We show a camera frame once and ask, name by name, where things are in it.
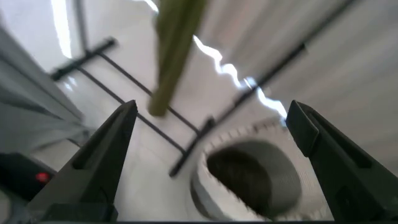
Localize white laundry basket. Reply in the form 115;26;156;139
190;116;335;222

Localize black clothes rack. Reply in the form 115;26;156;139
49;0;355;178

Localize pale grey shorts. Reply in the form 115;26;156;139
0;24;94;155

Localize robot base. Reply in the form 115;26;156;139
0;152;58;223

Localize white curtain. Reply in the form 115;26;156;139
192;0;398;175

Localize green long-sleeved shirt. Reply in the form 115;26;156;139
147;0;208;118

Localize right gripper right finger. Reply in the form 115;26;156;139
285;99;398;223

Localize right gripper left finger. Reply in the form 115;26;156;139
27;99;139;223

